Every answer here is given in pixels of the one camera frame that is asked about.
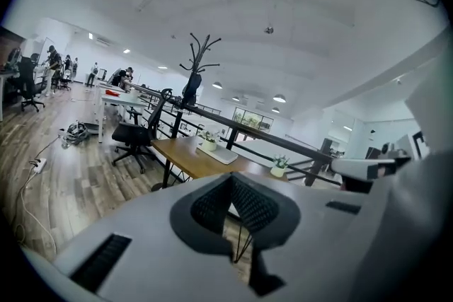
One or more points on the white power strip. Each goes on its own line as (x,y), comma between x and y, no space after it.
(39,165)

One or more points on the pendant lamp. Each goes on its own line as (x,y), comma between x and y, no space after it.
(217,85)
(235,98)
(275,110)
(279,98)

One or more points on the black mesh office chair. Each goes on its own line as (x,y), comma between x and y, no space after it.
(136,136)

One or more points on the wooden table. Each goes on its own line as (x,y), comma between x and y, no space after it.
(187,159)

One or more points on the black metal railing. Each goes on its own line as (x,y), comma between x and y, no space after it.
(269,139)

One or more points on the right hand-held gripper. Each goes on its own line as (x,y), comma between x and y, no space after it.
(430,106)

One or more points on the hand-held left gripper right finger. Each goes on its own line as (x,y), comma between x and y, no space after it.
(311,219)

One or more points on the white desk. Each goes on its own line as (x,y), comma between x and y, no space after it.
(118,99)

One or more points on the white tray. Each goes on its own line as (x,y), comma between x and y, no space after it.
(223,154)

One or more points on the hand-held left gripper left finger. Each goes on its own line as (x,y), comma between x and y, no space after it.
(148,244)

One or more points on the white potted flower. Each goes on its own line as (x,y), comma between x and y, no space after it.
(209,141)
(279,166)

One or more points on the black coat rack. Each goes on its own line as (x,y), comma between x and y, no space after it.
(196,81)

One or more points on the red object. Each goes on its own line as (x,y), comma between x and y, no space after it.
(112,92)

